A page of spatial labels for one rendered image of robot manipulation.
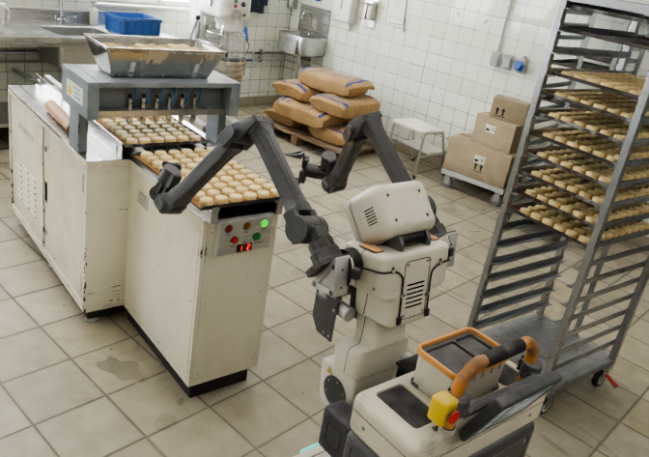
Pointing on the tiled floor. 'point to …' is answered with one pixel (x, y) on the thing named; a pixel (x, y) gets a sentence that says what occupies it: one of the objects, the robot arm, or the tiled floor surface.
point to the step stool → (420, 140)
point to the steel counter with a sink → (53, 37)
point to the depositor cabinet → (71, 202)
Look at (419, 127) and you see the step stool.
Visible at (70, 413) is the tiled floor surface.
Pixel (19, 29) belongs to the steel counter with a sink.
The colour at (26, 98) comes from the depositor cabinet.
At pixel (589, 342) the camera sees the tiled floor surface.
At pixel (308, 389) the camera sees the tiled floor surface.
